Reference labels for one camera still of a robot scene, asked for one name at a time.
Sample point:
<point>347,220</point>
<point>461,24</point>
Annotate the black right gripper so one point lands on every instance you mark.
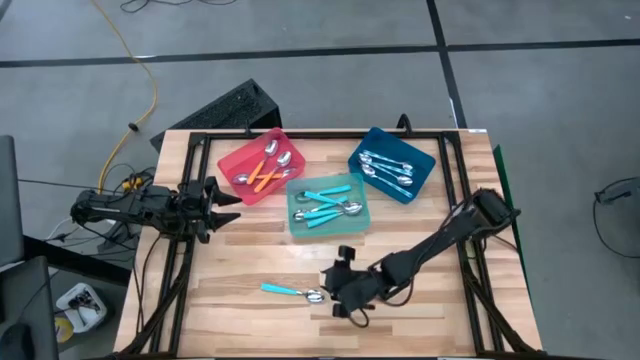
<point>357,287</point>

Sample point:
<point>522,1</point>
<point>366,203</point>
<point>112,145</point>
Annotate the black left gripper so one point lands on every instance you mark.
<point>195,207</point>

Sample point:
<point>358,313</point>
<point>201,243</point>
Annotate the teal translucent plastic bin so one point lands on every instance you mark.
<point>300,230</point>

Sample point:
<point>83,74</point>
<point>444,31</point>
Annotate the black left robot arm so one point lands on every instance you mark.
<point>125,205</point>

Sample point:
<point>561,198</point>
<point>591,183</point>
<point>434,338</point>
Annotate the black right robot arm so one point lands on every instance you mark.
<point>440,235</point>

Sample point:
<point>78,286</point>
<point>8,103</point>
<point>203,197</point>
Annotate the red translucent plastic bin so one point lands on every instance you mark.
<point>230,165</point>

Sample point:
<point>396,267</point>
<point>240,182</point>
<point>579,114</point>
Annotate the yellow plug box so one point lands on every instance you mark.
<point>131,183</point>

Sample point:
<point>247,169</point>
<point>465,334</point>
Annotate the black perforated case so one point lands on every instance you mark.
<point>225,107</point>

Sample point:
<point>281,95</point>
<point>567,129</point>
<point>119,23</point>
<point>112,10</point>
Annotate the blue plastic bin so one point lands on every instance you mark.
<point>425,165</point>

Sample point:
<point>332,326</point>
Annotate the white tray with parts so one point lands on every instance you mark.
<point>95,317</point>

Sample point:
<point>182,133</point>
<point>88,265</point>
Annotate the yellow tape roll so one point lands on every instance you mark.
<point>64,332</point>

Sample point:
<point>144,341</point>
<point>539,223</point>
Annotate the green edge strip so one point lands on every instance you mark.
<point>501,165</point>

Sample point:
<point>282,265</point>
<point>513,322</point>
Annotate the grey flat panel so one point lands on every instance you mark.
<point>10,200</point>

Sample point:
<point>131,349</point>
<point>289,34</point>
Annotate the dark flat panel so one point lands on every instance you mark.
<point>30,300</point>

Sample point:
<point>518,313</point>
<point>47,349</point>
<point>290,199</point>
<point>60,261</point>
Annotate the black round stand base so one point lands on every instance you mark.
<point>612,194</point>

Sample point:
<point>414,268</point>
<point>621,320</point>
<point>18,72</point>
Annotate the black curved camera mount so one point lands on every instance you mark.
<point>406,120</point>

